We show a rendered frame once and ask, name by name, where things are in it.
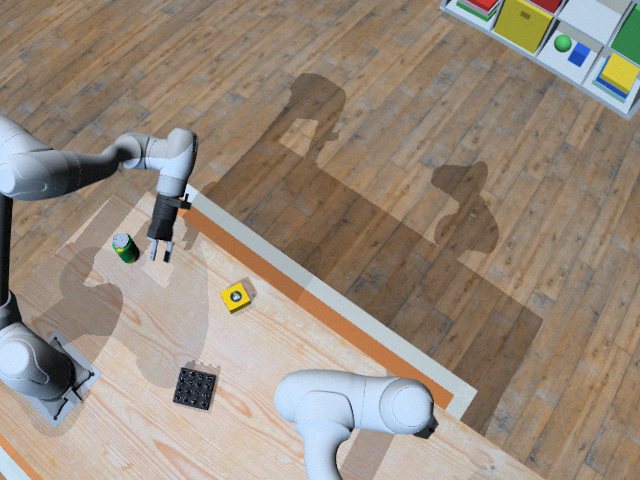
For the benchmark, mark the black knob box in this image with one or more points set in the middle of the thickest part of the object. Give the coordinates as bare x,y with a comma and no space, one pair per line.
201,395

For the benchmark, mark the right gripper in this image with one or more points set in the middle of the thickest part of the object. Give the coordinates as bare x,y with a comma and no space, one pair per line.
428,430

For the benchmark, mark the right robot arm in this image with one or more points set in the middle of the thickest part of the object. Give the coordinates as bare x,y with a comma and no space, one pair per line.
326,405

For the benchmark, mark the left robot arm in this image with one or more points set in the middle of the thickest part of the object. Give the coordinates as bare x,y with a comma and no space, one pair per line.
31,170

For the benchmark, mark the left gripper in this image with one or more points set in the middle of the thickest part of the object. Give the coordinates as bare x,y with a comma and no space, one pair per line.
164,210

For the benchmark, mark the green drink can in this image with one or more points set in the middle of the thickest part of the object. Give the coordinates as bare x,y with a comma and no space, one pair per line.
125,247

